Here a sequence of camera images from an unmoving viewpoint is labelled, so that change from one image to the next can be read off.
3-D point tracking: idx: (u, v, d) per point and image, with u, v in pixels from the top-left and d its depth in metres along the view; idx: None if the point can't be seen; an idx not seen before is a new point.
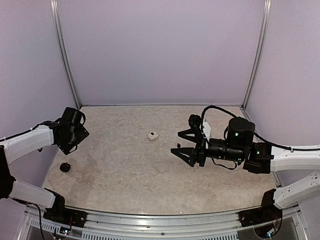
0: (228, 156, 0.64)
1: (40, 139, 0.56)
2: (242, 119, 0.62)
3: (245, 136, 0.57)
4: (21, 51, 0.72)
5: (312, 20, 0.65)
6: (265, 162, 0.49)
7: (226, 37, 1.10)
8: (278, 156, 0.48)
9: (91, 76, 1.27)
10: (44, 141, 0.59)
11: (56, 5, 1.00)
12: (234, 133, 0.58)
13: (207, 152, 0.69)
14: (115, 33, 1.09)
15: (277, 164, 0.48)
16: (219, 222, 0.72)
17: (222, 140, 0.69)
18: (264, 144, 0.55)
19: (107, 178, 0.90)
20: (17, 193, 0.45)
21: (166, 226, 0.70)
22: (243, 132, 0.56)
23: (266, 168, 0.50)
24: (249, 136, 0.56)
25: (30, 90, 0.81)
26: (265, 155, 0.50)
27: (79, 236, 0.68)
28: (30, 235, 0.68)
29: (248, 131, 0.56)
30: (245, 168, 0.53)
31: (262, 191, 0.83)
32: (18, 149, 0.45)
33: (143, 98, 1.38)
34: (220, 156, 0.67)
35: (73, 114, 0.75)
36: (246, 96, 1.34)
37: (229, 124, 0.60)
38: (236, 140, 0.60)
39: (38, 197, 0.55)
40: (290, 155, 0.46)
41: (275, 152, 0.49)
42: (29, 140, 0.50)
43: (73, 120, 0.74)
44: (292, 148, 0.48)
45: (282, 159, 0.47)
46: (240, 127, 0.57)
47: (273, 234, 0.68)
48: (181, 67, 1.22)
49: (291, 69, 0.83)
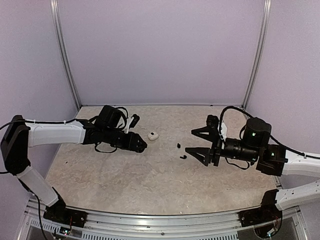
0: (243, 156, 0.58)
1: (72, 133, 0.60)
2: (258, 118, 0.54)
3: (261, 138, 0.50)
4: (20, 50, 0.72)
5: (312, 20, 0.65)
6: (278, 164, 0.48)
7: (227, 36, 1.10)
8: (292, 160, 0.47)
9: (91, 76, 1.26)
10: (74, 137, 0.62)
11: (57, 5, 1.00)
12: (251, 134, 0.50)
13: (222, 152, 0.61)
14: (114, 33, 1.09)
15: (288, 168, 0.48)
16: (220, 222, 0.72)
17: (237, 139, 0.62)
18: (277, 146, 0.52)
19: (107, 178, 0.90)
20: (26, 179, 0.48)
21: (166, 226, 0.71)
22: (259, 133, 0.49)
23: (277, 171, 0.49)
24: (265, 138, 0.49)
25: (30, 91, 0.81)
26: (279, 157, 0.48)
27: (79, 236, 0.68)
28: (29, 235, 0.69)
29: (265, 132, 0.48)
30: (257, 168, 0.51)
31: (262, 191, 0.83)
32: (46, 136, 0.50)
33: (143, 98, 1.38)
34: (235, 156, 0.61)
35: (111, 115, 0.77)
36: (246, 96, 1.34)
37: (246, 123, 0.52)
38: (251, 140, 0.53)
39: (40, 190, 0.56)
40: (304, 161, 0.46)
41: (289, 156, 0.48)
42: (55, 132, 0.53)
43: (107, 118, 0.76)
44: (304, 154, 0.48)
45: (295, 164, 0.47)
46: (256, 127, 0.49)
47: (273, 233, 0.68)
48: (181, 66, 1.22)
49: (291, 69, 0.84)
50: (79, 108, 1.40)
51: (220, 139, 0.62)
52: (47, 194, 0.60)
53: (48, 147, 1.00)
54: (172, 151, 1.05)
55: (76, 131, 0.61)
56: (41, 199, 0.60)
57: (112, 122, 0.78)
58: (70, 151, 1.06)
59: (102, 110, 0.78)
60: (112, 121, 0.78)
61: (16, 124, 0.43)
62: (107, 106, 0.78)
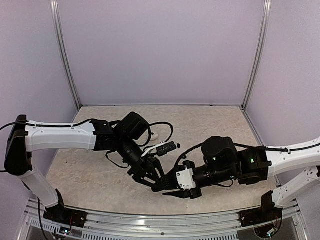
0: (218, 178, 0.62)
1: (79, 139, 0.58)
2: (213, 137, 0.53)
3: (225, 155, 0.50)
4: (21, 51, 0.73)
5: (312, 20, 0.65)
6: (262, 170, 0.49)
7: (227, 36, 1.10)
8: (276, 161, 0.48)
9: (91, 76, 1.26)
10: (82, 143, 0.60)
11: (57, 5, 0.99)
12: (213, 158, 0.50)
13: (198, 184, 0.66)
14: (114, 33, 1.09)
15: (276, 169, 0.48)
16: (220, 222, 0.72)
17: (205, 165, 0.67)
18: (256, 151, 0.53)
19: (107, 178, 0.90)
20: (28, 180, 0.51)
21: (165, 226, 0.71)
22: (220, 154, 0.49)
23: (263, 175, 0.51)
24: (230, 153, 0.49)
25: (30, 92, 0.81)
26: (260, 163, 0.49)
27: (79, 236, 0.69)
28: (30, 235, 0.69)
29: (225, 150, 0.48)
30: (241, 182, 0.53)
31: (263, 191, 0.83)
32: (49, 141, 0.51)
33: (142, 98, 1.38)
34: (212, 181, 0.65)
35: (135, 126, 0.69)
36: (246, 96, 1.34)
37: (203, 149, 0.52)
38: (218, 163, 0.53)
39: (42, 192, 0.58)
40: (289, 158, 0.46)
41: (272, 158, 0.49)
42: (59, 137, 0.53)
43: (129, 127, 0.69)
44: (289, 150, 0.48)
45: (281, 163, 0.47)
46: (215, 150, 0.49)
47: (273, 233, 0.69)
48: (181, 66, 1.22)
49: (291, 69, 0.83)
50: (79, 108, 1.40)
51: (182, 189, 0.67)
52: (47, 196, 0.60)
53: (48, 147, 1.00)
54: (172, 151, 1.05)
55: (84, 137, 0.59)
56: (42, 200, 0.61)
57: (135, 132, 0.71)
58: (70, 151, 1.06)
59: (128, 116, 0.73)
60: (134, 131, 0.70)
61: (19, 126, 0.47)
62: (135, 113, 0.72)
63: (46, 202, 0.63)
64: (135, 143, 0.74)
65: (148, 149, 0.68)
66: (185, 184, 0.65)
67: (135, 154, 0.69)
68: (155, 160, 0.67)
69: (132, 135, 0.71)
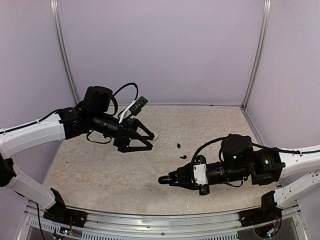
0: (231, 178, 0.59)
1: (53, 132, 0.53)
2: (234, 135, 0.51)
3: (245, 154, 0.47)
4: (21, 51, 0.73)
5: (312, 20, 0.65)
6: (276, 172, 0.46)
7: (226, 36, 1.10)
8: (289, 162, 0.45)
9: (90, 76, 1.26)
10: (57, 135, 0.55)
11: (57, 5, 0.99)
12: (231, 156, 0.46)
13: (210, 182, 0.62)
14: (114, 33, 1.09)
15: (287, 171, 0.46)
16: (220, 222, 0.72)
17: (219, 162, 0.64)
18: (269, 152, 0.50)
19: (107, 178, 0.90)
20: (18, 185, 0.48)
21: (165, 226, 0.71)
22: (240, 153, 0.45)
23: (276, 177, 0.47)
24: (248, 153, 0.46)
25: (30, 91, 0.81)
26: (275, 164, 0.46)
27: (79, 236, 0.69)
28: (30, 235, 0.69)
29: (247, 148, 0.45)
30: (254, 183, 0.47)
31: (262, 191, 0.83)
32: (22, 142, 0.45)
33: (142, 98, 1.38)
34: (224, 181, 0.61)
35: (97, 98, 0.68)
36: (246, 96, 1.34)
37: (223, 146, 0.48)
38: (235, 161, 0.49)
39: (35, 195, 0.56)
40: (301, 160, 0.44)
41: (284, 159, 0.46)
42: (30, 135, 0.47)
43: (92, 101, 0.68)
44: (301, 152, 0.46)
45: (293, 165, 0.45)
46: (235, 149, 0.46)
47: (273, 234, 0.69)
48: (181, 66, 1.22)
49: (291, 69, 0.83)
50: None
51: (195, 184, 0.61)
52: (43, 198, 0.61)
53: (48, 147, 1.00)
54: (172, 151, 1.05)
55: (58, 129, 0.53)
56: (39, 202, 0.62)
57: (100, 105, 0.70)
58: (70, 151, 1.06)
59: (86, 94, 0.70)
60: (98, 105, 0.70)
61: None
62: (92, 87, 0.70)
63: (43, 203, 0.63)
64: (107, 116, 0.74)
65: (124, 115, 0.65)
66: (199, 179, 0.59)
67: (113, 124, 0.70)
68: (135, 121, 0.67)
69: (99, 109, 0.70)
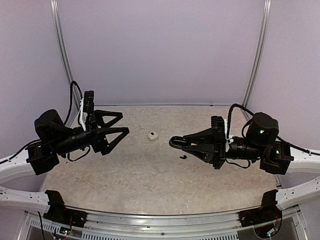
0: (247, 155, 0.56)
1: (21, 170, 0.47)
2: (265, 114, 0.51)
3: (268, 135, 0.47)
4: (21, 52, 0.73)
5: (312, 21, 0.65)
6: (284, 163, 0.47)
7: (226, 36, 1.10)
8: (297, 158, 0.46)
9: (90, 76, 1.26)
10: (27, 172, 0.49)
11: (57, 5, 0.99)
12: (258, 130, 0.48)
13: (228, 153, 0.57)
14: (114, 33, 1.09)
15: (293, 166, 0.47)
16: (220, 222, 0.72)
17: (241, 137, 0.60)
18: (280, 143, 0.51)
19: (107, 178, 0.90)
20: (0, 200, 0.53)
21: (165, 226, 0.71)
22: (267, 130, 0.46)
23: (282, 169, 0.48)
24: (272, 134, 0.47)
25: (29, 92, 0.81)
26: (284, 156, 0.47)
27: (79, 236, 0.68)
28: (30, 235, 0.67)
29: (273, 129, 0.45)
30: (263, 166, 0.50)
31: (262, 191, 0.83)
32: None
33: (142, 98, 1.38)
34: (238, 156, 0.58)
35: (52, 129, 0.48)
36: (246, 96, 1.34)
37: (253, 119, 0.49)
38: (258, 137, 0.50)
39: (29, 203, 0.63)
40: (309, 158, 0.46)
41: (294, 153, 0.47)
42: None
43: (50, 133, 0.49)
44: (310, 152, 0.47)
45: (300, 161, 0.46)
46: (264, 124, 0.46)
47: (273, 234, 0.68)
48: (181, 66, 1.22)
49: (291, 69, 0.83)
50: (79, 108, 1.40)
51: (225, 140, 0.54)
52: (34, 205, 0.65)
53: None
54: (172, 151, 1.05)
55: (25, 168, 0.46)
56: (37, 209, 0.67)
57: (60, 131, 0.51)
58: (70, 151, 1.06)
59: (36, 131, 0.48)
60: (57, 133, 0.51)
61: None
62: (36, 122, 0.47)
63: (35, 209, 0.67)
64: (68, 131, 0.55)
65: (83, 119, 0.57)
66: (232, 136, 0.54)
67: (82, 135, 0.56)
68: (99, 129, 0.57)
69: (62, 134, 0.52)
